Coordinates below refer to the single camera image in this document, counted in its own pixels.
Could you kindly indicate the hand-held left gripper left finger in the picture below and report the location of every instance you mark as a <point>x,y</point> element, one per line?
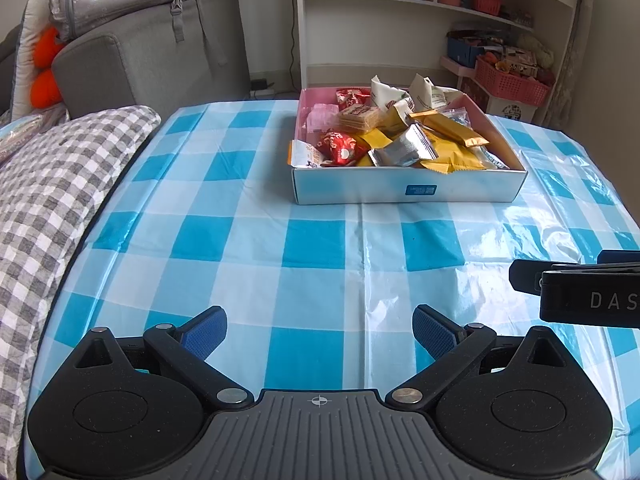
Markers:
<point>202,332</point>

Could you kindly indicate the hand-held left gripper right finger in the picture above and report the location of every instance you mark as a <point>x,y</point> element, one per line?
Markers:
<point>435,332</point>

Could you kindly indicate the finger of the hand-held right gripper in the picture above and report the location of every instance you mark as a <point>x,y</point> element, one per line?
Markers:
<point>525,275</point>
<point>620,257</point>

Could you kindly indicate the yellow packet black text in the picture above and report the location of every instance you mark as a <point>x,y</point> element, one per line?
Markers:
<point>452,157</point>

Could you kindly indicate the gold bar packet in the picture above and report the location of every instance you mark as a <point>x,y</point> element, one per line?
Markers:
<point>450,127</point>

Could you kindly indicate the pink silver cardboard box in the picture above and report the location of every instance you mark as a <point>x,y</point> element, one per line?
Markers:
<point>350,185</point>

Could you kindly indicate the silver snack packet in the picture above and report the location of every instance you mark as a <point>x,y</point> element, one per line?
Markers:
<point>402,150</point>

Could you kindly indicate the plain yellow snack packet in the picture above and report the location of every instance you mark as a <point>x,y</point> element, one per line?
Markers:
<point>392,119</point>

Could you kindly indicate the orange white biscuit packet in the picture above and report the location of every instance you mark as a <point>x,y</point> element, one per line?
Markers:
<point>305,154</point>

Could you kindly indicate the red candy packet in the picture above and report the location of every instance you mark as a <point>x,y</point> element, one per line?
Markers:
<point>342,147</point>
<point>350,96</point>

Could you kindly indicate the white nut snack packet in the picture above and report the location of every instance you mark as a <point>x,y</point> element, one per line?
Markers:
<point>387,92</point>
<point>427,92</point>

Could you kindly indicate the clear brown cracker packet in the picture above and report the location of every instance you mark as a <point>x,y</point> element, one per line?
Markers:
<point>357,117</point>

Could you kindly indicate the pink snack packet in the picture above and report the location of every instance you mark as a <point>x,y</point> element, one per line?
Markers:
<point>322,117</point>

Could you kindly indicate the blue checked tablecloth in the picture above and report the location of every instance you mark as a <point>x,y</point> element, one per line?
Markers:
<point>320,260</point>

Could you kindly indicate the white printed storage box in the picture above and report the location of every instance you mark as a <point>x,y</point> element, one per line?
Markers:
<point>510,111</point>

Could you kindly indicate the large pink plastic basket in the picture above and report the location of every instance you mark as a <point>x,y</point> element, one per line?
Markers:
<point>510,87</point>

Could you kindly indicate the grey checked pillow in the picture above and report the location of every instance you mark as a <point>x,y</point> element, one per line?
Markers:
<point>50,210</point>

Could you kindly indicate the beige plush toy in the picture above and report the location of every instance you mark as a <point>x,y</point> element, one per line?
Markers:
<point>537,50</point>

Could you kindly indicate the blue box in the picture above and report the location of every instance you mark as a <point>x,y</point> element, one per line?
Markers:
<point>465,52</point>

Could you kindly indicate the power strip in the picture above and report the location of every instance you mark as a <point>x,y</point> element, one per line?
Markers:
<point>262,87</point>

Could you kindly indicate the small red basket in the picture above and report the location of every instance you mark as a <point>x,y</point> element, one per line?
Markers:
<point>486,4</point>

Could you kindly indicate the grey sofa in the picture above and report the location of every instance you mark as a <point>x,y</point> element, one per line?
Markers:
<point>150,60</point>

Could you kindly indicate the orange plush toy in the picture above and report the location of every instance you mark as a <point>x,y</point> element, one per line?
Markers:
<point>45,90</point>

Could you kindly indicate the white bookshelf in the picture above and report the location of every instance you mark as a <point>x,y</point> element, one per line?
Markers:
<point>350,35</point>

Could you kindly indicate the white cushion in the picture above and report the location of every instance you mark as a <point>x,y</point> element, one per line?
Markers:
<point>25,35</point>

